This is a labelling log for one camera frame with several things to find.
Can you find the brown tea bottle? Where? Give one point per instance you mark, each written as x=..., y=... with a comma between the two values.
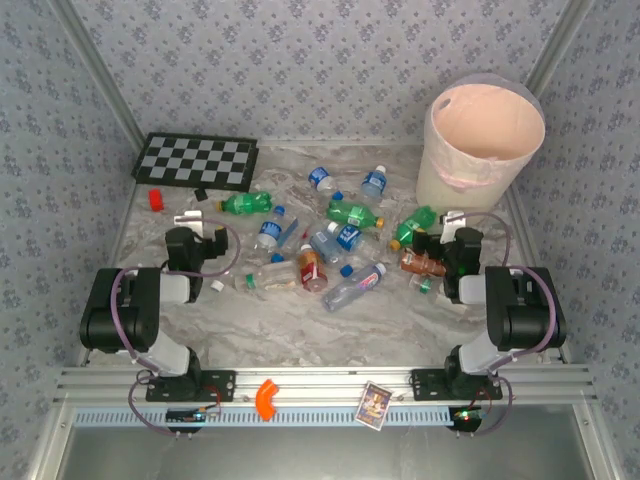
x=422, y=263

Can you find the clear bottle green cap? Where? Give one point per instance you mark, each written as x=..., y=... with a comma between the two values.
x=272, y=275
x=425, y=286

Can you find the clear blue-label blue-cap bottle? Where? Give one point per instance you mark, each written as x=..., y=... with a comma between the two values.
x=270, y=230

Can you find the small blue-label water bottle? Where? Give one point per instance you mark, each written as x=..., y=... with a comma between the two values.
x=374, y=182

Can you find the Pocari Sweat bottle white cap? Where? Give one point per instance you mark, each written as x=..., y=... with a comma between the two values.
x=348, y=237

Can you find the clear bottle purple label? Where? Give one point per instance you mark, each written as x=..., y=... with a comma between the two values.
x=350, y=290

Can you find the red gold energy drink bottle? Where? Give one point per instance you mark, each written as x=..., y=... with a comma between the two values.
x=311, y=270

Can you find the clear bottle blue Pepsi label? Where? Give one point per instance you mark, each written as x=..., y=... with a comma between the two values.
x=319, y=178

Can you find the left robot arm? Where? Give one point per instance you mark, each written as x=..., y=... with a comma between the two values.
x=120, y=320

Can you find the orange elbow pipe piece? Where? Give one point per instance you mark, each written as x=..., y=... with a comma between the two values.
x=264, y=400

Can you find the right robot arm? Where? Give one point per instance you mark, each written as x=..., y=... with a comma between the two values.
x=525, y=315

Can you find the cream waste bin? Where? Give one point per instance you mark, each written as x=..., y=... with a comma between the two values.
x=450, y=185

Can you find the small black object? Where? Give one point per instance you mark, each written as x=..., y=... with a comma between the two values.
x=201, y=194

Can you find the small red cup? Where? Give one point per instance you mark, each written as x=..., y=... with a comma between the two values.
x=156, y=200

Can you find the black grey chessboard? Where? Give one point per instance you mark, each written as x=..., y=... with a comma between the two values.
x=195, y=160

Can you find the picture card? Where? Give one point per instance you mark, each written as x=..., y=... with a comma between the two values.
x=372, y=404

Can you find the right circuit board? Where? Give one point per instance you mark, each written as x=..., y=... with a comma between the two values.
x=465, y=415

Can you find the circuit board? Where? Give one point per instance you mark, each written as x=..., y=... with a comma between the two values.
x=465, y=415
x=187, y=415

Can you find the left circuit board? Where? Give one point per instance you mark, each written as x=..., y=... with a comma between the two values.
x=187, y=415

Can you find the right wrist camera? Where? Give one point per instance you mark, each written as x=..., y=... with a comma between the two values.
x=452, y=222

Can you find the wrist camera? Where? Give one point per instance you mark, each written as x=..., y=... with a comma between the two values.
x=452, y=222
x=192, y=220

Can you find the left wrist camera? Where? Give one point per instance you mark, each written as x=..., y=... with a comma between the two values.
x=192, y=220

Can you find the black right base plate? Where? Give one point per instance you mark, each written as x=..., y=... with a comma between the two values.
x=425, y=385

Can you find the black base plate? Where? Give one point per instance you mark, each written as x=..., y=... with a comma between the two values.
x=220, y=385
x=425, y=385

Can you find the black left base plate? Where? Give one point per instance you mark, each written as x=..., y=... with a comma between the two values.
x=220, y=385

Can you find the aluminium crossbar rail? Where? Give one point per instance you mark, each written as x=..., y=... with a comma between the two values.
x=320, y=385

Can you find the aluminium corner post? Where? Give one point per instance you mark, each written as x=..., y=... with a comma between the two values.
x=104, y=75
x=560, y=40

